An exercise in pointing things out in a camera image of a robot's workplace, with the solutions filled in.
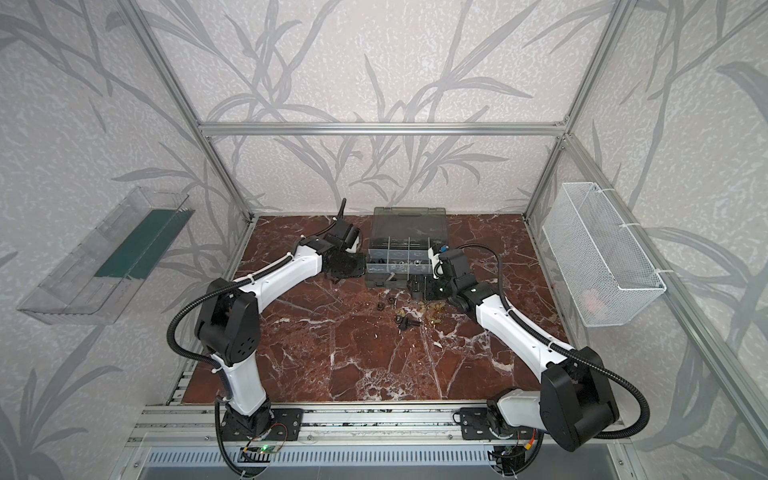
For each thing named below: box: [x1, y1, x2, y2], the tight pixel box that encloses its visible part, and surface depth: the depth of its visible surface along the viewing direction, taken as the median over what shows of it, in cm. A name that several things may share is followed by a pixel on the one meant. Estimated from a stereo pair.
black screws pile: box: [395, 315, 422, 331], surface depth 93 cm
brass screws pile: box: [417, 300, 446, 324], surface depth 96 cm
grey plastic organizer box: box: [364, 207, 448, 288], surface depth 118 cm
